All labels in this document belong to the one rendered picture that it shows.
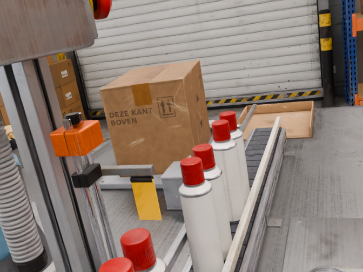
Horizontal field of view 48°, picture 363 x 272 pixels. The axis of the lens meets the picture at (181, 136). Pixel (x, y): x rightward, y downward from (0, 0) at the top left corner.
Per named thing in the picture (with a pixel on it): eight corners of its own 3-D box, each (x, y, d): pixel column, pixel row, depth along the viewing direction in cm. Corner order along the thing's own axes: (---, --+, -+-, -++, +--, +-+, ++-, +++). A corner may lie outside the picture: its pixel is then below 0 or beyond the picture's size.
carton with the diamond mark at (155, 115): (198, 171, 115) (182, 77, 107) (119, 177, 121) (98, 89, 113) (211, 136, 143) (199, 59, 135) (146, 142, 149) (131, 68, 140)
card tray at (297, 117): (311, 137, 131) (310, 126, 130) (232, 141, 140) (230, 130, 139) (314, 110, 158) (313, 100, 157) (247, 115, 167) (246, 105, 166)
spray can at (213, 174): (230, 265, 69) (214, 152, 62) (201, 263, 70) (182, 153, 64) (236, 246, 73) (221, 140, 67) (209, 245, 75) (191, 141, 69)
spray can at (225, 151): (243, 224, 80) (230, 125, 74) (217, 223, 82) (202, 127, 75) (248, 210, 85) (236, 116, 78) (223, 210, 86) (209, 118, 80)
